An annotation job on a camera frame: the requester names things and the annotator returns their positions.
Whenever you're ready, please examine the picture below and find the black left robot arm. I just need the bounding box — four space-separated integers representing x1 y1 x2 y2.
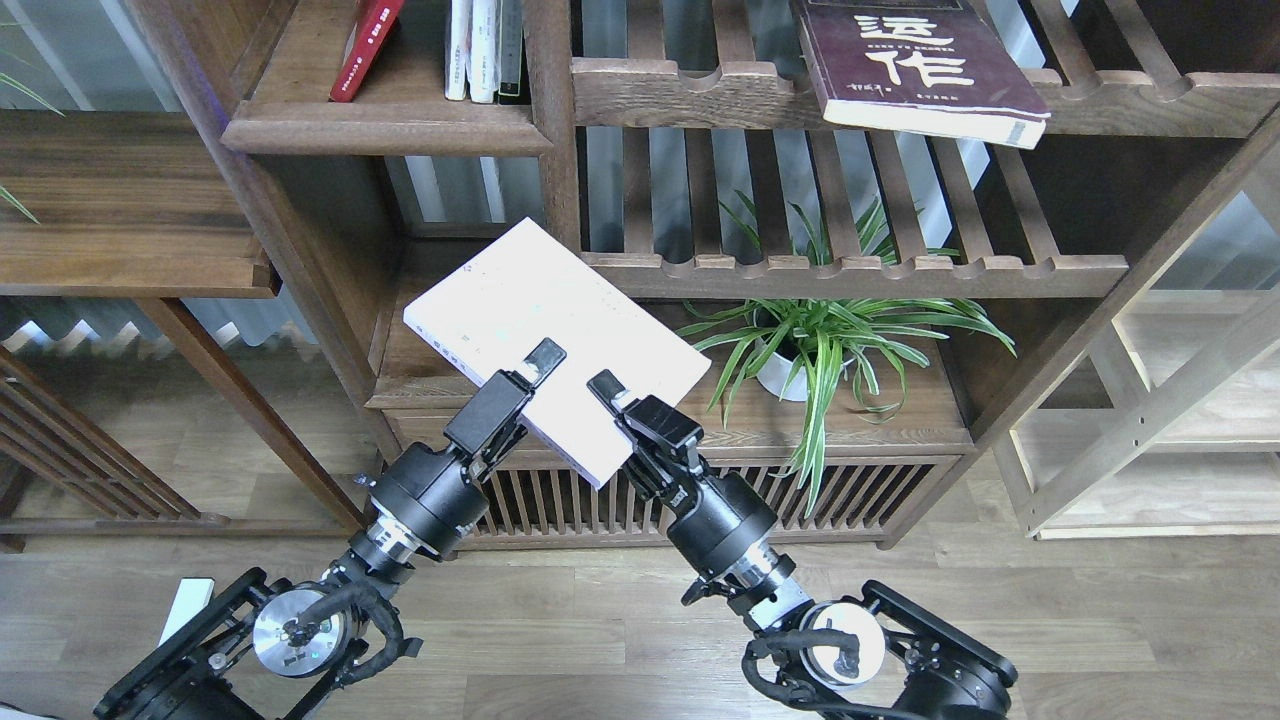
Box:
93 340 566 719

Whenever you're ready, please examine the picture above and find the dark green upright book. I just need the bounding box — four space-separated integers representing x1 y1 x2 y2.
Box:
495 0 529 105

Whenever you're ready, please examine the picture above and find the green spider plant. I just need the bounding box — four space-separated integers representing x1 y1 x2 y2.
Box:
675 190 1018 519

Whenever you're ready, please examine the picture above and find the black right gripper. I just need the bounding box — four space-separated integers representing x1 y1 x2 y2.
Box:
586 369 705 501

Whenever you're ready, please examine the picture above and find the white stand leg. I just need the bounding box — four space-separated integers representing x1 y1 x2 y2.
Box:
157 577 215 646

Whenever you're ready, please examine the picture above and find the white plant pot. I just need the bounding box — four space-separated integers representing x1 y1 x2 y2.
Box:
756 340 808 402

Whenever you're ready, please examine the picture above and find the slatted wooden rack left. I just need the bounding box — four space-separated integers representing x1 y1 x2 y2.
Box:
1 350 247 553

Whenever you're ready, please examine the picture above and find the maroon book with white characters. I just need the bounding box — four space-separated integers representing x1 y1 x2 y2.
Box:
791 1 1051 149

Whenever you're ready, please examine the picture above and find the red paperback book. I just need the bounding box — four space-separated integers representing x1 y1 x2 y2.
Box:
328 1 404 102

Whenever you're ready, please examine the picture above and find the white upright book left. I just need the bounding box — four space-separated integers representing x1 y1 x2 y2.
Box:
444 0 474 101

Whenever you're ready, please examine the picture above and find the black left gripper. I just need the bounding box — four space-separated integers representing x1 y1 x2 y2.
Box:
444 337 567 479

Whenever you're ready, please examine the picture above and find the white and purple book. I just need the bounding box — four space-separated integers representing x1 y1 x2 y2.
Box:
403 219 710 487

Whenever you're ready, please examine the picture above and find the dark wooden bookshelf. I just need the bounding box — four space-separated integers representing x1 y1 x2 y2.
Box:
128 1 1277 547

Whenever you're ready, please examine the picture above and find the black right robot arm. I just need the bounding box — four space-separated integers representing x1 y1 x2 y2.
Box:
588 372 1018 719

